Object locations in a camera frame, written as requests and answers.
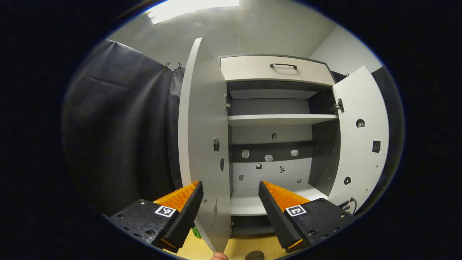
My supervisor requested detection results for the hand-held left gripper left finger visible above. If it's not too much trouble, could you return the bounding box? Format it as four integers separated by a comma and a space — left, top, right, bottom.
108, 181, 204, 253

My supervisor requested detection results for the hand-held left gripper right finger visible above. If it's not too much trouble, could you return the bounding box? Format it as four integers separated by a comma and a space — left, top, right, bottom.
258, 181, 356, 253

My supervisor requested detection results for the white cabinet door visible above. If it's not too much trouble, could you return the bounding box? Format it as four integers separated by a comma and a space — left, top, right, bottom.
327, 65, 390, 215
178, 37, 233, 253

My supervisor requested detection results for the white and grey shoe cabinet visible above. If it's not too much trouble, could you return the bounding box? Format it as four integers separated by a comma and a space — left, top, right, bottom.
218, 53, 341, 237

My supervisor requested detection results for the white cabinet shelf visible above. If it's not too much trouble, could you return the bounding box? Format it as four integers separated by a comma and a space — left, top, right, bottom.
230, 182, 329, 216
227, 114, 339, 127

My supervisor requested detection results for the white cabinet drawer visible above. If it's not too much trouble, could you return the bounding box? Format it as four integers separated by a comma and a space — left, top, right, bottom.
220, 55, 336, 86

